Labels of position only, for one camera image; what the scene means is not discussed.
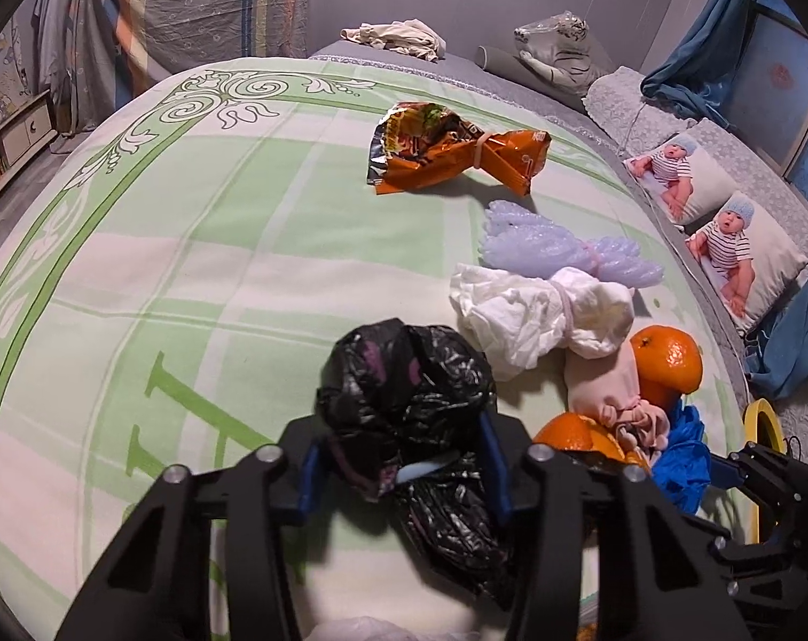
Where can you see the dark grey pillow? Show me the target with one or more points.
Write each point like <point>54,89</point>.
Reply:
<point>510,70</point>

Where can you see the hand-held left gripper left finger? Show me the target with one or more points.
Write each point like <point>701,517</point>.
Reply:
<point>308,481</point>

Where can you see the pink tied plastic bag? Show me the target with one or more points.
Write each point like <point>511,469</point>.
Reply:
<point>604,380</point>

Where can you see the white low cabinet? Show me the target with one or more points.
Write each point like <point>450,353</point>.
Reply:
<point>16,137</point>

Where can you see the yellow bin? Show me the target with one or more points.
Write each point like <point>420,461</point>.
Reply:
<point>751,417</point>

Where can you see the beige crumpled cloth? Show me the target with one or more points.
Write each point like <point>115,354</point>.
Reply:
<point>394,37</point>

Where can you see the black plastic bag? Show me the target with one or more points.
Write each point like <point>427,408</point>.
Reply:
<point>410,400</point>

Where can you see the orange snack wrapper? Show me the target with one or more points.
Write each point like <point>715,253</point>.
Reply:
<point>430,153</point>

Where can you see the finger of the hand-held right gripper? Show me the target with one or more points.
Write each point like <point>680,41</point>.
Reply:
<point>744,474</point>
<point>764,581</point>

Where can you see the white plastic bag bundle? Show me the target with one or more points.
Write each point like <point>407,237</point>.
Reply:
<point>510,320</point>

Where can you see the grey folded cloth pile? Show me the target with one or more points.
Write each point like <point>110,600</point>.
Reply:
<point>564,47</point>

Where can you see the baby print pillow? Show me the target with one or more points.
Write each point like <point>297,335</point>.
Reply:
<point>677,177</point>
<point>744,254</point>

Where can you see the pale purple foam net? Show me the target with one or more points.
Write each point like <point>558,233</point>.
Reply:
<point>544,247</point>

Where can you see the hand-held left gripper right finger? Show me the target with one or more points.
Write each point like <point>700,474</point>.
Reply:
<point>496,471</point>

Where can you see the striped grey hanging sheet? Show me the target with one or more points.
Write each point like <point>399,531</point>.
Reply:
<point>197,6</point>

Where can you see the frosted window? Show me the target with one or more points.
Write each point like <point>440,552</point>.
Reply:
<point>777,80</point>

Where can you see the blue plastic bag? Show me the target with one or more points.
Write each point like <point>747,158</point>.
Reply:
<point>684,461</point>

